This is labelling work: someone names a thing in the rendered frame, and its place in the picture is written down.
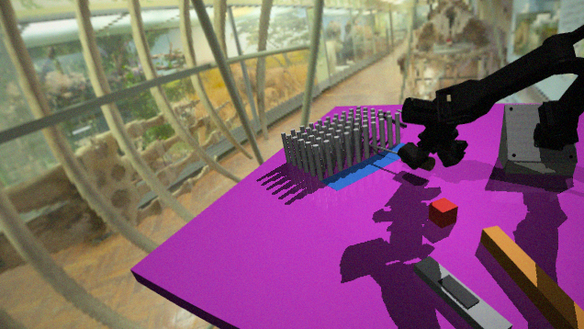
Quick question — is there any blue flat strip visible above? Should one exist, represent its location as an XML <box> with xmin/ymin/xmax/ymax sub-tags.
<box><xmin>321</xmin><ymin>143</ymin><xmax>405</xmax><ymax>191</ymax></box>

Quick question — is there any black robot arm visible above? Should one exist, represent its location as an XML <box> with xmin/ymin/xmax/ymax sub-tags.
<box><xmin>401</xmin><ymin>24</ymin><xmax>584</xmax><ymax>167</ymax></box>

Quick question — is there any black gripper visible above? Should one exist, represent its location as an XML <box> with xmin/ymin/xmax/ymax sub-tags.
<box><xmin>398</xmin><ymin>125</ymin><xmax>458</xmax><ymax>170</ymax></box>

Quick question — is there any red cube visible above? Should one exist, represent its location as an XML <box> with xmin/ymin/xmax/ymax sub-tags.
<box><xmin>429</xmin><ymin>198</ymin><xmax>458</xmax><ymax>228</ymax></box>

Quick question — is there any orange rectangular bar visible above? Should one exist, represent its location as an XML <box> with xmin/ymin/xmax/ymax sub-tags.
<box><xmin>480</xmin><ymin>225</ymin><xmax>584</xmax><ymax>329</ymax></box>

